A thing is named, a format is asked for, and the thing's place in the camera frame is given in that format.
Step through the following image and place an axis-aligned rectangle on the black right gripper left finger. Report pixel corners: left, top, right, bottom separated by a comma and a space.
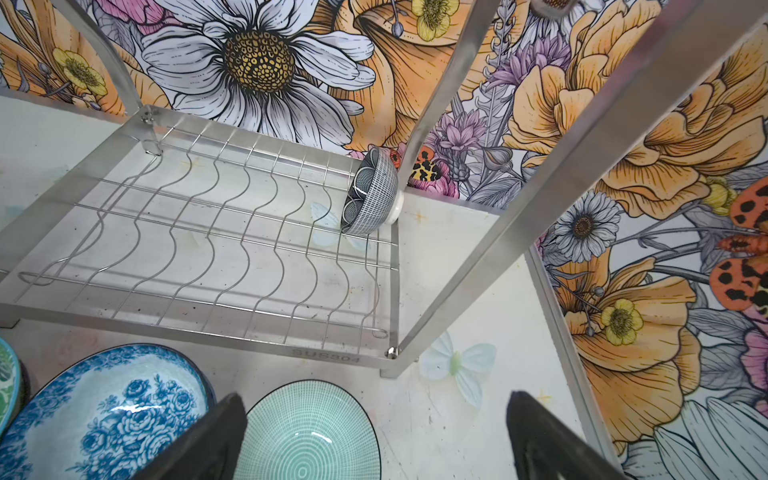
133, 393, 247, 480

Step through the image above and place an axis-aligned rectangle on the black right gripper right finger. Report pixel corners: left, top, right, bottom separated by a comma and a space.
506, 391, 624, 480

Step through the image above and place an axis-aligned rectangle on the mint green striped bowl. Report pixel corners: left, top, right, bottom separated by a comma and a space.
233, 379, 382, 479

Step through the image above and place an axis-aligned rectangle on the blue floral bowl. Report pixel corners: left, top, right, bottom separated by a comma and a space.
1, 343, 216, 479

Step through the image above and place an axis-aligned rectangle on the green leaf pattern bowl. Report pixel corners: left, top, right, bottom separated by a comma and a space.
0, 340, 28, 435

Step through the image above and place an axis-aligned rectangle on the dark grey patterned bowl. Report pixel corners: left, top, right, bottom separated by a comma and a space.
340, 147, 404, 236

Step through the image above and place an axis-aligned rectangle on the steel two-tier dish rack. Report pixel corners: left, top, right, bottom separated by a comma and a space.
0, 0, 768, 380

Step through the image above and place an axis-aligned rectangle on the right aluminium corner post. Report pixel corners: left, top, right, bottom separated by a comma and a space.
524, 246, 623, 475

